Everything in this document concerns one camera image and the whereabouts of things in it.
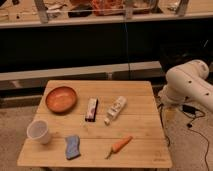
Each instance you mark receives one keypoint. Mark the orange carrot-shaped pepper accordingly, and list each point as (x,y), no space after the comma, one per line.
(116,147)

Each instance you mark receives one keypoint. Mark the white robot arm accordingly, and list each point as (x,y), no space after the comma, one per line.
(188,80)

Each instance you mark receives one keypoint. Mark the white lotion bottle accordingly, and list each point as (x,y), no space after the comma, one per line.
(115,109)

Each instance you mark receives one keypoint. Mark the dark rectangular snack box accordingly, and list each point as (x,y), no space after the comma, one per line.
(91,110)

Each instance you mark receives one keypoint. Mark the orange wooden bowl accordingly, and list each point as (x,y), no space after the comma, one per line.
(61,99)

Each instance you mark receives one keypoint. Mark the blue sponge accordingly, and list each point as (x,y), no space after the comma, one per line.
(72,147)

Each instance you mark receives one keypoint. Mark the orange item on shelf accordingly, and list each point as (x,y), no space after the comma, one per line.
(107,7)

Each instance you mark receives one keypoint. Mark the black item on shelf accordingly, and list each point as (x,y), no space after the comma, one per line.
(81,10)

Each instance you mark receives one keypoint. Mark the white plastic cup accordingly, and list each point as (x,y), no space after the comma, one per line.
(39,131)

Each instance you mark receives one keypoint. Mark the black power adapter with cable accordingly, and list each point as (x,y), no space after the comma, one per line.
(193,113)

